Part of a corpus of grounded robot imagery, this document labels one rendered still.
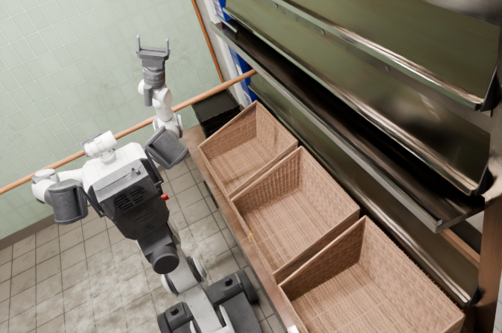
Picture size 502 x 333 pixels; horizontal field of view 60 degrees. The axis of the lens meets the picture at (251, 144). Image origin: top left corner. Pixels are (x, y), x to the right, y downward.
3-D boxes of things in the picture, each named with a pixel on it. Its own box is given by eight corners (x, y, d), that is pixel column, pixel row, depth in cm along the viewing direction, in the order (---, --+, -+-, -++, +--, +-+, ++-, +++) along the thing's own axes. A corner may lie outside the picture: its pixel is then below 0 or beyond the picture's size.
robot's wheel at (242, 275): (261, 305, 260) (249, 278, 253) (254, 308, 259) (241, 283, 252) (252, 287, 278) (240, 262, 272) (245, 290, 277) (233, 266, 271)
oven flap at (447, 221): (210, 29, 249) (242, 19, 254) (435, 234, 109) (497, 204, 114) (209, 25, 247) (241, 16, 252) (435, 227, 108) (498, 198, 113)
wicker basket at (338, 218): (311, 179, 250) (302, 142, 234) (369, 246, 206) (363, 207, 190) (236, 218, 243) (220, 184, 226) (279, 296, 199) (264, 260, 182)
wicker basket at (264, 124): (267, 131, 297) (257, 98, 280) (309, 175, 253) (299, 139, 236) (203, 163, 288) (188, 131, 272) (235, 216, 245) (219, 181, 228)
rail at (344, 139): (209, 25, 247) (212, 24, 248) (435, 227, 108) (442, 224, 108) (208, 22, 246) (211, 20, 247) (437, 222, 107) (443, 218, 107)
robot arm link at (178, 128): (186, 136, 210) (184, 145, 188) (159, 142, 209) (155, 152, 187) (180, 113, 207) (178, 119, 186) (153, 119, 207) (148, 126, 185)
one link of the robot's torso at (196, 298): (235, 331, 230) (199, 265, 211) (201, 351, 227) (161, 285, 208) (227, 312, 244) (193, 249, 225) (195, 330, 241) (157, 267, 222)
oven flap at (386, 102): (229, 10, 248) (231, -27, 237) (481, 192, 108) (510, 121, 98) (222, 11, 246) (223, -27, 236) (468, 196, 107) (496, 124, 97)
